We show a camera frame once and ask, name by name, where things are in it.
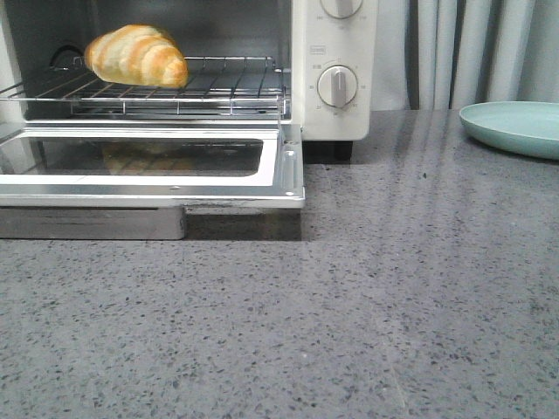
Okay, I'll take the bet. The striped golden bread roll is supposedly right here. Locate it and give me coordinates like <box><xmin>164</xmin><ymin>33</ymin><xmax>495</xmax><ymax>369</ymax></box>
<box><xmin>84</xmin><ymin>24</ymin><xmax>189</xmax><ymax>88</ymax></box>

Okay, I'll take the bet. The glass oven door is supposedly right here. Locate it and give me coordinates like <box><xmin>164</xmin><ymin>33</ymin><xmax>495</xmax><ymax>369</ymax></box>
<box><xmin>1</xmin><ymin>120</ymin><xmax>305</xmax><ymax>240</ymax></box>

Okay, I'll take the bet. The black right oven foot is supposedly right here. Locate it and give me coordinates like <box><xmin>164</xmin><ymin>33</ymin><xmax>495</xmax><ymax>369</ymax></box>
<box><xmin>334</xmin><ymin>141</ymin><xmax>353</xmax><ymax>161</ymax></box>

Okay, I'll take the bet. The white Toshiba toaster oven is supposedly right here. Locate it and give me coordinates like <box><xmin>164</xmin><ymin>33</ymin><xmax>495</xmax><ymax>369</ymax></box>
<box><xmin>0</xmin><ymin>0</ymin><xmax>380</xmax><ymax>161</ymax></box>

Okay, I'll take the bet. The lower oven control knob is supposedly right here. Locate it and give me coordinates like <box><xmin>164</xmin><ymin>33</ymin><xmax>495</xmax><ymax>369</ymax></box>
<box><xmin>317</xmin><ymin>65</ymin><xmax>357</xmax><ymax>108</ymax></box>

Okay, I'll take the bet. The oven control knob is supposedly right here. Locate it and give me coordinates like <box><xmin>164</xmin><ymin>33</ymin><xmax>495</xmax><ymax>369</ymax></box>
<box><xmin>317</xmin><ymin>65</ymin><xmax>357</xmax><ymax>108</ymax></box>
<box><xmin>320</xmin><ymin>0</ymin><xmax>362</xmax><ymax>19</ymax></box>

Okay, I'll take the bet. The upper oven control knob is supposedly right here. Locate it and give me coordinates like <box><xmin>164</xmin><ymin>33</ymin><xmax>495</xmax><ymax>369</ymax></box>
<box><xmin>320</xmin><ymin>0</ymin><xmax>362</xmax><ymax>19</ymax></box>

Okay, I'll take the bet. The grey curtain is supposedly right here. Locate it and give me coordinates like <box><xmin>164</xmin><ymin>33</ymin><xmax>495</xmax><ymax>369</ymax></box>
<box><xmin>371</xmin><ymin>1</ymin><xmax>558</xmax><ymax>111</ymax></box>

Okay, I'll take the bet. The light green plate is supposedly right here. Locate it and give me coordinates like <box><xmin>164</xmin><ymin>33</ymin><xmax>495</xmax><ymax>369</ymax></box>
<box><xmin>459</xmin><ymin>101</ymin><xmax>558</xmax><ymax>161</ymax></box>

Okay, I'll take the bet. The metal wire oven rack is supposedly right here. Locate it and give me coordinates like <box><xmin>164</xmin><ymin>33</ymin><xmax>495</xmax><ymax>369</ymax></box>
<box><xmin>1</xmin><ymin>57</ymin><xmax>291</xmax><ymax>120</ymax></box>

